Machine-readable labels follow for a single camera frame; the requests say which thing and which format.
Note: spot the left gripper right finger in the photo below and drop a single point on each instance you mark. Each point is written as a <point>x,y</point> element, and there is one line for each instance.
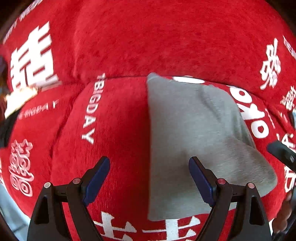
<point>250,219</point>

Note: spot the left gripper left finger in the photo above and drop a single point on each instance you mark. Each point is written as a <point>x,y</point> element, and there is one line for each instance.
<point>48,221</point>

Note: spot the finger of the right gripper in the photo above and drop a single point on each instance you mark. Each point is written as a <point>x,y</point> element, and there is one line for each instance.
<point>283,154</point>

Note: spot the grey knit garment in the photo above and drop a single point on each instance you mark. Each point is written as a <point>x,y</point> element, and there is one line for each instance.
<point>203,121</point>

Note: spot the right hand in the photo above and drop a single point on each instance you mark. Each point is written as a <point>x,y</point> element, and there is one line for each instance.
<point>279,224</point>

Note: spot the grey crumpled cloth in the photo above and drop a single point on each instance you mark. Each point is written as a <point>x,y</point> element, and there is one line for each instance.
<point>292,116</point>

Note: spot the black folded garment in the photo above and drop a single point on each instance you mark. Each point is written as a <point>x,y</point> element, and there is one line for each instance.
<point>7,126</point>

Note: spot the cream folded cloth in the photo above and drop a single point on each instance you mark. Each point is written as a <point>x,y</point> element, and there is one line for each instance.
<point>16,99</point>

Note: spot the red printed pillow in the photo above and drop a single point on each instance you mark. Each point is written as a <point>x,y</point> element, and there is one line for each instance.
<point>245,44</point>

